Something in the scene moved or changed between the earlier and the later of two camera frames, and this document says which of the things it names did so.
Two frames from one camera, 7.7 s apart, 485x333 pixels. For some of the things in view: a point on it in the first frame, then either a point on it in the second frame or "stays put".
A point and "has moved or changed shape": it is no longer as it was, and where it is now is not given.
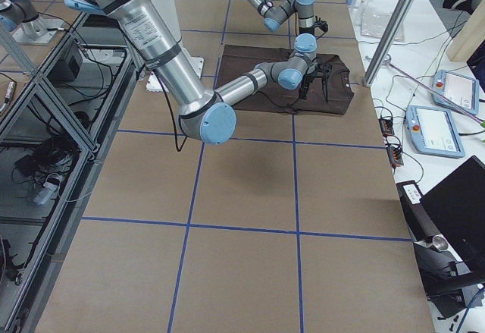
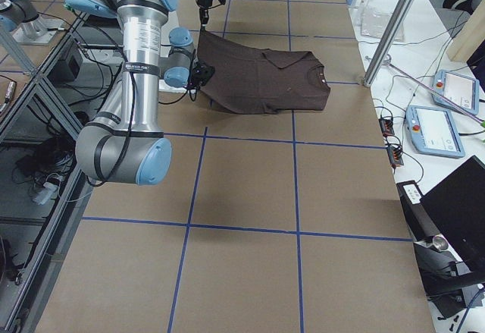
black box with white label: x=419 y=223 stays put
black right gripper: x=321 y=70 to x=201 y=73
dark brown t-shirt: x=235 y=61 has moved or changed shape
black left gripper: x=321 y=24 to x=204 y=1
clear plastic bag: x=374 y=16 stays put
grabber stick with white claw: x=386 y=59 stays put
